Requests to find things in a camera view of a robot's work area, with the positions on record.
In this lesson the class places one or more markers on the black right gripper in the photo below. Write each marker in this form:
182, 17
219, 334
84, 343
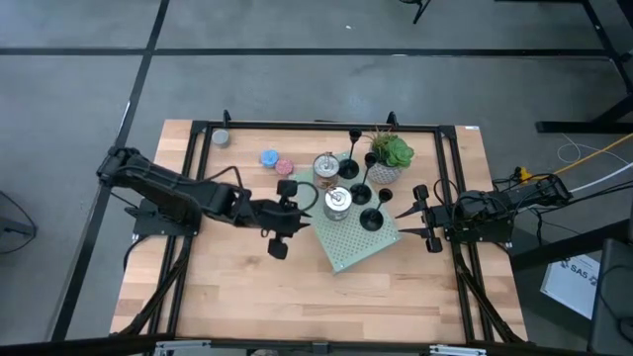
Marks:
437, 218

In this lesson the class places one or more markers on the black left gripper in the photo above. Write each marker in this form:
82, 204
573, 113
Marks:
277, 217

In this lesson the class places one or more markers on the metal candle tin orange label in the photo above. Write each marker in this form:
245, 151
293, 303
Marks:
338, 200
326, 165

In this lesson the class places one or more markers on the black candle stick holder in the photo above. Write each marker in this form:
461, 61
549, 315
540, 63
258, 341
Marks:
372, 219
361, 194
348, 169

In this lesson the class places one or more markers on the red patterned candle pot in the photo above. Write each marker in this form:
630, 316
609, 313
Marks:
284, 167

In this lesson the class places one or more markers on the green perforated metal shelf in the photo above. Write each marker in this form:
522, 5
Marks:
356, 247

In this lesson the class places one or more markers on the blue patterned candle pot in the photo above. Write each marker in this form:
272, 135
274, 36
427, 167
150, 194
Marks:
270, 158

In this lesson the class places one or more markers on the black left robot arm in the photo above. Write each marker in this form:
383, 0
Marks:
163, 185

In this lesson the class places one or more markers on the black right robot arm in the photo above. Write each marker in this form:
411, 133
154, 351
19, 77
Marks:
475, 212

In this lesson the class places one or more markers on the pale grey candle pot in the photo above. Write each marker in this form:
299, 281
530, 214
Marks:
221, 138

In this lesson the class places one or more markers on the succulent in triangle-patterned pot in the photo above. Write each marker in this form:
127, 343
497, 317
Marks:
398, 153

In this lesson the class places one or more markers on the silver clamp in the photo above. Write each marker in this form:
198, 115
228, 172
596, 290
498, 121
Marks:
180, 348
457, 351

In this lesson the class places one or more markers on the black metal bar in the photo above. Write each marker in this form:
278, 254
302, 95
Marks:
569, 245

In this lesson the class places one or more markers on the white printed paper sign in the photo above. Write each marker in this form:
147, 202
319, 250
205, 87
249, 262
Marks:
569, 287

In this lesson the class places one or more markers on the black stand leg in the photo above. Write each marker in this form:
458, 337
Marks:
420, 11

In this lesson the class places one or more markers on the black case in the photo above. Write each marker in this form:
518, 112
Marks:
615, 296

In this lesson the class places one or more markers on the black front beam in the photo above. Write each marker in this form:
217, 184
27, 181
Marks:
74, 346

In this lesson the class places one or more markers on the grey metal foot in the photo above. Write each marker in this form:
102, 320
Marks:
7, 226

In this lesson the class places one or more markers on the black aluminium table frame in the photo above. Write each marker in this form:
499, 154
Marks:
277, 125

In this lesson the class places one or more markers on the black metal stand frame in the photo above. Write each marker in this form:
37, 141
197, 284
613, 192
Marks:
569, 127

